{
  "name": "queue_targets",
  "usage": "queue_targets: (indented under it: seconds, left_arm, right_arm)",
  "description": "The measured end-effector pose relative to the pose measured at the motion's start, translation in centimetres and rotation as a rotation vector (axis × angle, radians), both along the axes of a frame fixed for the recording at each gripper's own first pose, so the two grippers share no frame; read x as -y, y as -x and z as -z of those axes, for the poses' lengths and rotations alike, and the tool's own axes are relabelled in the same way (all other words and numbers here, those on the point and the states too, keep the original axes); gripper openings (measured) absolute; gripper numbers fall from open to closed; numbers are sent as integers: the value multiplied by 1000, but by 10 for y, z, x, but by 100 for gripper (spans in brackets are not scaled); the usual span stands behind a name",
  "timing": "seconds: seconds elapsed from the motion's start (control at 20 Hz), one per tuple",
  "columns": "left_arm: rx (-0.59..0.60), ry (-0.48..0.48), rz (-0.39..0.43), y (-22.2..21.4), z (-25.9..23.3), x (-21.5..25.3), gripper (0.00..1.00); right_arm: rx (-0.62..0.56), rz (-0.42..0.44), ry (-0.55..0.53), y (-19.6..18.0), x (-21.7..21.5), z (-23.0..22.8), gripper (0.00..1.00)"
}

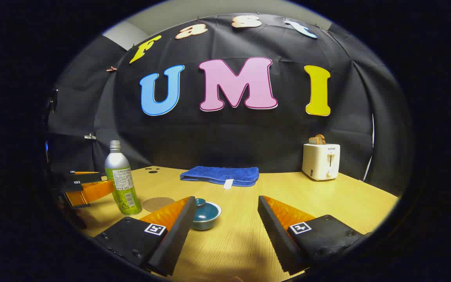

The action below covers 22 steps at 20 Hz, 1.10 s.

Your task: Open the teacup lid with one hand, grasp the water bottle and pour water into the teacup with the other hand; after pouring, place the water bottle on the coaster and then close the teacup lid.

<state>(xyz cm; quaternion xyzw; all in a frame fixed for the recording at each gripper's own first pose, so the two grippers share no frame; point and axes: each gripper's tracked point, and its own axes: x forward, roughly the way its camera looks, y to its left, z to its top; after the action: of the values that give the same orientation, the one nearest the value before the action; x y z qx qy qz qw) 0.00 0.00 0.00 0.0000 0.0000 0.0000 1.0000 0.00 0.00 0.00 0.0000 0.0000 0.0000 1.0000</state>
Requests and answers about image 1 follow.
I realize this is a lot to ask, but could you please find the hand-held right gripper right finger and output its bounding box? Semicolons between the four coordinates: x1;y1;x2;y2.
257;195;369;275

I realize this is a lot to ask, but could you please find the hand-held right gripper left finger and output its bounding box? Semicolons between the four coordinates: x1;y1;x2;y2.
94;196;197;277

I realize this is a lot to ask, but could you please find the silver green water bottle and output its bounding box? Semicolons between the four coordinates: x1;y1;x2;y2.
105;140;142;216

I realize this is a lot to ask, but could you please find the white teacup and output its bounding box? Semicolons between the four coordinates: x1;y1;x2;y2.
189;201;222;231

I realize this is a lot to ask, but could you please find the round cork coaster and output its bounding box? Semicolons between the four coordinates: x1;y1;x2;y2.
142;197;176;213

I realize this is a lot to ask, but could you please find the blue folded towel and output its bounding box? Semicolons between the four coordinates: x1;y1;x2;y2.
180;166;260;187

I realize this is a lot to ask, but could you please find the white toaster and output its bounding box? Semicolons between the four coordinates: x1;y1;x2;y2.
301;143;341;181

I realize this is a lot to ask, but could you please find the black backdrop cloth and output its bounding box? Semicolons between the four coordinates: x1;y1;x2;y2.
47;14;414;196

